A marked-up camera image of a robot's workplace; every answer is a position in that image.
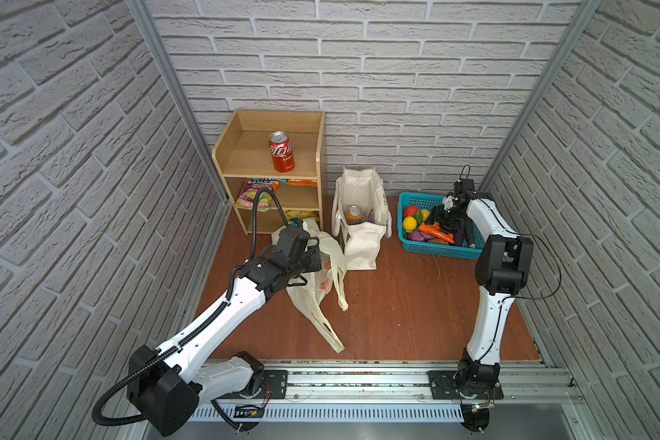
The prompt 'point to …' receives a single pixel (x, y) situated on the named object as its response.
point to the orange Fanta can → (354, 214)
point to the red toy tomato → (410, 211)
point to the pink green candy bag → (246, 197)
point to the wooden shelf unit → (242, 154)
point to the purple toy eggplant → (459, 237)
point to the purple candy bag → (370, 217)
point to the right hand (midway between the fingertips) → (433, 220)
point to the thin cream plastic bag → (313, 296)
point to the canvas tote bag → (360, 243)
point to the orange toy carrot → (435, 231)
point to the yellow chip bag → (302, 214)
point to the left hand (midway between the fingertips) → (320, 249)
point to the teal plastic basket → (454, 250)
